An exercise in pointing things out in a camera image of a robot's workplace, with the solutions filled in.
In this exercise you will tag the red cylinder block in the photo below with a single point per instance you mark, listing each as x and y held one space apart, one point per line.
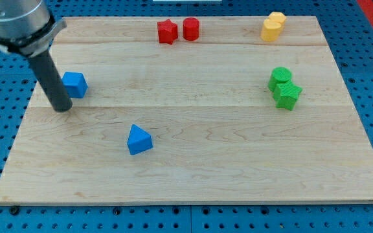
191 29

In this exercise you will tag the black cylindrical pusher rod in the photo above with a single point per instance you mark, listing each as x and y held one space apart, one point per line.
48 76

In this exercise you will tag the yellow hexagon block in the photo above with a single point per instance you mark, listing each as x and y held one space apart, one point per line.
278 17

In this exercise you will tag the green cylinder block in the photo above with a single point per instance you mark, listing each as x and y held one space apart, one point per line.
279 75

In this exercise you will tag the light wooden board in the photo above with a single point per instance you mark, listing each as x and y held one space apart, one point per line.
218 138

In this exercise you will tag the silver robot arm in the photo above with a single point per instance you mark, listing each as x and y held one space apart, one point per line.
27 27

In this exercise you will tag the yellow cylinder block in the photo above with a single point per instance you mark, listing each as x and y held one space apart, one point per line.
270 30

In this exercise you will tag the blue cube block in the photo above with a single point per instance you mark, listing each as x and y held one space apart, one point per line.
75 84

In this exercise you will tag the red star block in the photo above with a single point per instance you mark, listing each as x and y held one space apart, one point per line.
167 31

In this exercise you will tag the blue triangle block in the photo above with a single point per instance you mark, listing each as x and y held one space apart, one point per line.
139 140

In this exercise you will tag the green star block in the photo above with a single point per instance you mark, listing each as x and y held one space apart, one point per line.
286 95

